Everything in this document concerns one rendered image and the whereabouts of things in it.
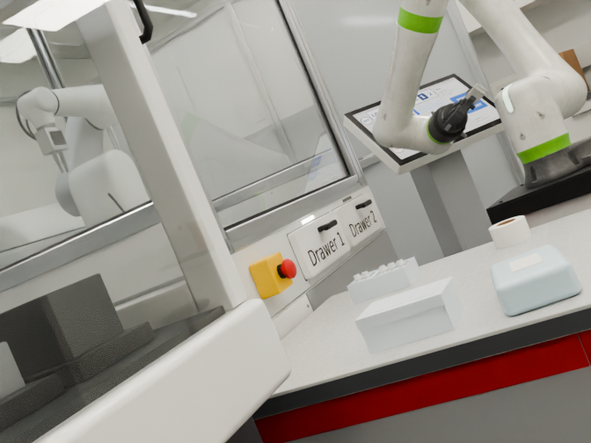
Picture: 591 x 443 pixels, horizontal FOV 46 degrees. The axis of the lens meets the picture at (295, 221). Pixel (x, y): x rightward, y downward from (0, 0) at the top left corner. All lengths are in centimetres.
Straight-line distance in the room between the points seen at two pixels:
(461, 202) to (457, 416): 166
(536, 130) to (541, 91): 9
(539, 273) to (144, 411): 50
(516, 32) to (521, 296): 114
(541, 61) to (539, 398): 115
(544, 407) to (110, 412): 53
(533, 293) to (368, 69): 253
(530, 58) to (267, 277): 94
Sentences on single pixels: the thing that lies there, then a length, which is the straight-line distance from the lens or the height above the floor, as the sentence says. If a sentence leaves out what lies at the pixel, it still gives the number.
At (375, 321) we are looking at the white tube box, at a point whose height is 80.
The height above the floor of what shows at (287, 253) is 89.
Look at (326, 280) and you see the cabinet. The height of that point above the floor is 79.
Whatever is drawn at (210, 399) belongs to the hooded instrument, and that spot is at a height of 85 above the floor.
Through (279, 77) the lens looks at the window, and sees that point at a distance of 193.
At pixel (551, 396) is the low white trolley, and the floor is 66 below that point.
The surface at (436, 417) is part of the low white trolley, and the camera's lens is 95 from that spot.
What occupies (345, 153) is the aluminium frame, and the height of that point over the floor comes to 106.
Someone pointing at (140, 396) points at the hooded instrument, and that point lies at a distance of 63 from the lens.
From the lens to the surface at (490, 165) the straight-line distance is 323.
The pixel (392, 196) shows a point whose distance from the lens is 337.
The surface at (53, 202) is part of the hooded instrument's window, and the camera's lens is 64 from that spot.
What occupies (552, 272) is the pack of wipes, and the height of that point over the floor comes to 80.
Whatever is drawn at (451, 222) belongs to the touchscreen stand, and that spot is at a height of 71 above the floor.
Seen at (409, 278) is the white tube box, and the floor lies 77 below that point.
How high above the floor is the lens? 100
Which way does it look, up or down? 2 degrees down
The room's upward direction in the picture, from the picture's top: 23 degrees counter-clockwise
